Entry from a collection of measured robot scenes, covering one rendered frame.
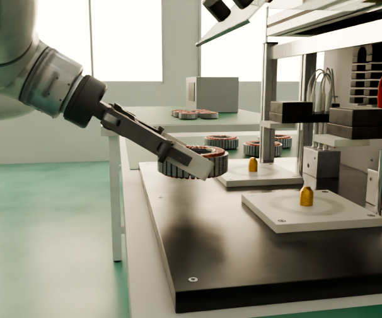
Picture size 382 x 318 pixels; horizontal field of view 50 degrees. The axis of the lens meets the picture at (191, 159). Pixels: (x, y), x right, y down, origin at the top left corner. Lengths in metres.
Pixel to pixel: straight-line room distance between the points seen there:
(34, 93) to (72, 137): 4.73
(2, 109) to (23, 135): 4.37
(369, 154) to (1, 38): 0.73
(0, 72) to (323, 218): 0.45
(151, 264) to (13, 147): 5.01
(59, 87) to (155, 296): 0.31
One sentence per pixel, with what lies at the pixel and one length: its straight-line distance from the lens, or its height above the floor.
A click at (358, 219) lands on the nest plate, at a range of 0.58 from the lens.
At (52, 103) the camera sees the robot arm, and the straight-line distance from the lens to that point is 0.60.
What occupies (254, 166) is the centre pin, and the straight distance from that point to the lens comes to 0.83.
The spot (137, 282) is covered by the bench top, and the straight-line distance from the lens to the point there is 0.46.
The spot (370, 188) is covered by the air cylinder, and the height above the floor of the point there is 0.79.
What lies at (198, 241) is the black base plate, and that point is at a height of 0.77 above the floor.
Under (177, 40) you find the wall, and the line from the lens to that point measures 5.35.
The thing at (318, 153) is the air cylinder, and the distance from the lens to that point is 0.85.
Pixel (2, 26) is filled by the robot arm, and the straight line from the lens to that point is 0.47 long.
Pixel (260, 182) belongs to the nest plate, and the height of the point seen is 0.78.
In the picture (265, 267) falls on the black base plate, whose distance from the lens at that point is 0.44.
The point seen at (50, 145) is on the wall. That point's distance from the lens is 5.38.
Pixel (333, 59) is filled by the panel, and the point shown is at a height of 1.01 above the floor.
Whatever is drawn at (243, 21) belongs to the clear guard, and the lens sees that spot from 0.38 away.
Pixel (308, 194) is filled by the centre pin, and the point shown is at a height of 0.80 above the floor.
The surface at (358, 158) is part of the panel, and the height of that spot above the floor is 0.79.
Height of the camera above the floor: 0.95
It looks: 10 degrees down
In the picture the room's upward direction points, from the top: straight up
